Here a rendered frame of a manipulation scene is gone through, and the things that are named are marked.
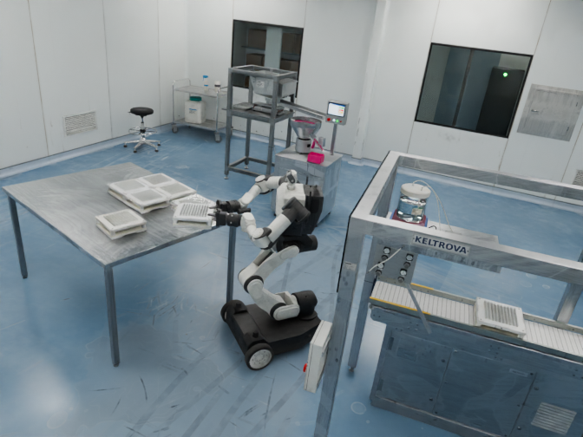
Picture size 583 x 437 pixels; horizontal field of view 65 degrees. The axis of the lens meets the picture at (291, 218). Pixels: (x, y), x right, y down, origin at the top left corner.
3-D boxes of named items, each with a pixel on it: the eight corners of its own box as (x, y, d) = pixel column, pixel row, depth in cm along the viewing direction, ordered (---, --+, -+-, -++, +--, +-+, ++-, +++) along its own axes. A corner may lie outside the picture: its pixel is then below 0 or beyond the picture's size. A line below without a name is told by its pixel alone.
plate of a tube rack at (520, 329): (476, 322, 246) (477, 320, 245) (475, 299, 268) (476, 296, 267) (525, 336, 240) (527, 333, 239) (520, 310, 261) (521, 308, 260)
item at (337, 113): (319, 154, 532) (327, 100, 505) (323, 153, 540) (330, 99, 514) (338, 159, 524) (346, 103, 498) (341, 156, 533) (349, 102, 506)
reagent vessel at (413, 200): (393, 218, 242) (400, 185, 234) (396, 209, 255) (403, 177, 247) (422, 225, 238) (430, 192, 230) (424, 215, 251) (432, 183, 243)
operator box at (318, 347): (303, 390, 197) (310, 342, 186) (314, 364, 211) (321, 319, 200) (316, 394, 195) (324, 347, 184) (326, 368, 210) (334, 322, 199)
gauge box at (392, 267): (370, 274, 251) (376, 242, 243) (374, 264, 260) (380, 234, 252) (410, 284, 245) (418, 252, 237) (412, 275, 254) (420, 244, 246)
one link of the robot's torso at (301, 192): (314, 222, 330) (320, 175, 314) (319, 244, 299) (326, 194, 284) (273, 219, 327) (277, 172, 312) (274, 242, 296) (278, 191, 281)
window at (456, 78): (414, 120, 714) (430, 42, 665) (414, 120, 715) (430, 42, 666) (507, 138, 668) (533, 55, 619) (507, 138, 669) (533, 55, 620)
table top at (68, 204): (2, 191, 352) (1, 186, 351) (130, 165, 431) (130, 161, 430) (105, 270, 269) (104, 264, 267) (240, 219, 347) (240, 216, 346)
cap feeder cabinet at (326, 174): (269, 215, 546) (274, 154, 514) (288, 200, 594) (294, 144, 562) (317, 229, 525) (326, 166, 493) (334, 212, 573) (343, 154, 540)
